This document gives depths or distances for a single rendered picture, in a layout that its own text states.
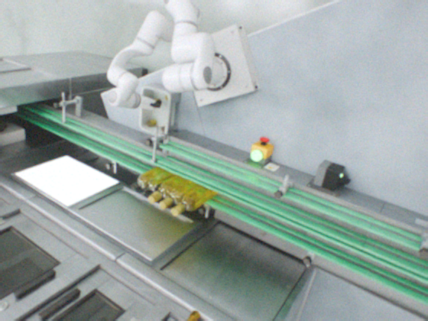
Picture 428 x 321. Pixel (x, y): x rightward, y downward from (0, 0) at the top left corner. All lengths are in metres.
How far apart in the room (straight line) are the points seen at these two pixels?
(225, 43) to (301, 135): 0.47
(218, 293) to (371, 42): 0.99
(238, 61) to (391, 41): 0.52
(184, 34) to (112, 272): 0.87
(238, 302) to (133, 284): 0.36
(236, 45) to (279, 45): 0.16
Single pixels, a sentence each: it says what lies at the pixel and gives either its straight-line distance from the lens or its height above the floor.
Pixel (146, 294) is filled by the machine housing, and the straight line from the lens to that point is 1.27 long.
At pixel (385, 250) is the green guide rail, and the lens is 1.40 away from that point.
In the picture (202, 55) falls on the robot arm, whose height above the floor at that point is 1.09.
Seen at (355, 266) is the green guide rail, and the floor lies 0.94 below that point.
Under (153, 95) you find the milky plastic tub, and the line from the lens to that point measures 1.81.
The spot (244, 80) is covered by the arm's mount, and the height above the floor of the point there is 0.81.
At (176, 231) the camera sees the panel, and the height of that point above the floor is 1.11.
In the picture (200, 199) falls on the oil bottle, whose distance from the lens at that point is 1.47.
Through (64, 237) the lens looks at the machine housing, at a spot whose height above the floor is 1.42.
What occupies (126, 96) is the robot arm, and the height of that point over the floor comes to 1.08.
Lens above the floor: 2.13
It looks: 49 degrees down
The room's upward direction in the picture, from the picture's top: 116 degrees counter-clockwise
